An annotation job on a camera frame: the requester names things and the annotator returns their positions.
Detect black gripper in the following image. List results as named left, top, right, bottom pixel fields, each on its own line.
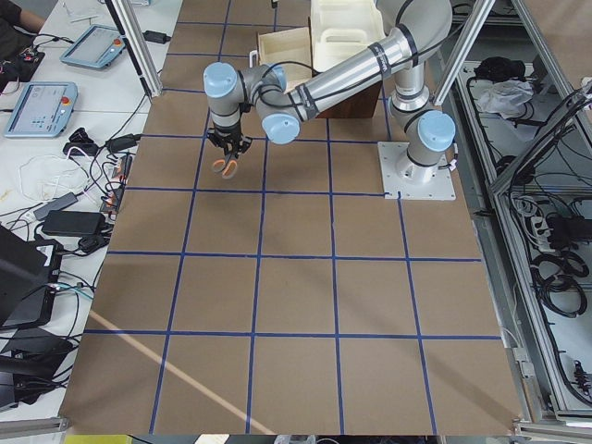
left=206, top=124, right=253, bottom=155

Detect grey orange handled scissors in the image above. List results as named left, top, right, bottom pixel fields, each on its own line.
left=211, top=154, right=238, bottom=179

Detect white drawer handle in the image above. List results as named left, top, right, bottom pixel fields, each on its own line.
left=249, top=49, right=259, bottom=68

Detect light wooden drawer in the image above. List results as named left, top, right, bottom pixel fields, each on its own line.
left=257, top=27, right=313, bottom=81

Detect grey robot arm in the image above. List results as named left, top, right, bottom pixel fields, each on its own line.
left=376, top=1, right=456, bottom=186
left=203, top=0, right=452, bottom=157

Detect dark wooden drawer cabinet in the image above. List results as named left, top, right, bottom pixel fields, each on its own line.
left=316, top=80, right=383, bottom=118

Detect white plastic bin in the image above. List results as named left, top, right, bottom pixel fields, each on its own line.
left=310, top=0, right=386, bottom=72

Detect upper blue teach pendant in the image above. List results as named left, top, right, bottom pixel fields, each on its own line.
left=59, top=24, right=125, bottom=69

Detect blue teach pendant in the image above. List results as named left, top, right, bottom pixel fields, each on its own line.
left=59, top=24, right=125, bottom=69
left=4, top=81, right=78, bottom=139

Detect black power adapter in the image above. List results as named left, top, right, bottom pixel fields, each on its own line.
left=42, top=210, right=105, bottom=237

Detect lower blue teach pendant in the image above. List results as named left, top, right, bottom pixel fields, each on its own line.
left=4, top=81, right=78, bottom=139

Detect black laptop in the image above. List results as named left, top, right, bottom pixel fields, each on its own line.
left=1, top=228, right=64, bottom=330

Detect crumpled white cloth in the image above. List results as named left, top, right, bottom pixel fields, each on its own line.
left=476, top=80, right=535, bottom=119

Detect aluminium frame post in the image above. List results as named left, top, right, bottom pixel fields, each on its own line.
left=105, top=0, right=163, bottom=98

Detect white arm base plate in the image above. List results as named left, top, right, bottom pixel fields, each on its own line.
left=377, top=142, right=456, bottom=201

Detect white coiled cable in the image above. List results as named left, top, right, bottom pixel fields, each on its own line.
left=18, top=154, right=92, bottom=201

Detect black cable bundle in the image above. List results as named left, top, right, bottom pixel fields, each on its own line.
left=529, top=252, right=588, bottom=318

